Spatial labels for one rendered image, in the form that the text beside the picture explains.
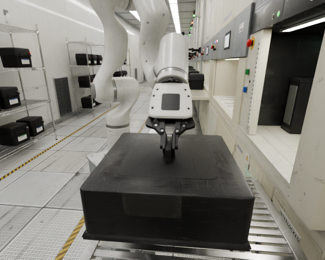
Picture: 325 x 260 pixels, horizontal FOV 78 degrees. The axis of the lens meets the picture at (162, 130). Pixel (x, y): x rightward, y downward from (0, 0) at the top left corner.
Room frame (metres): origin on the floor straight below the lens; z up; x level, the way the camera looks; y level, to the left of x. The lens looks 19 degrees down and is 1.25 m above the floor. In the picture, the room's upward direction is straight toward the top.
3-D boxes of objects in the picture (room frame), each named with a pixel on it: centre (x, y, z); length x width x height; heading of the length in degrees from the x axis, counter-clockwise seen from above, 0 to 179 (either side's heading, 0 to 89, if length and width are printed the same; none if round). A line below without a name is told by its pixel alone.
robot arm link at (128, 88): (1.01, 0.20, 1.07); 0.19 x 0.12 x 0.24; 123
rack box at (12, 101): (2.66, 2.09, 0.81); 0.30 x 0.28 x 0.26; 178
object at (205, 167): (0.41, -0.01, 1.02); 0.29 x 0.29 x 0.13; 85
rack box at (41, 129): (3.00, 2.04, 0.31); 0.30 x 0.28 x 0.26; 178
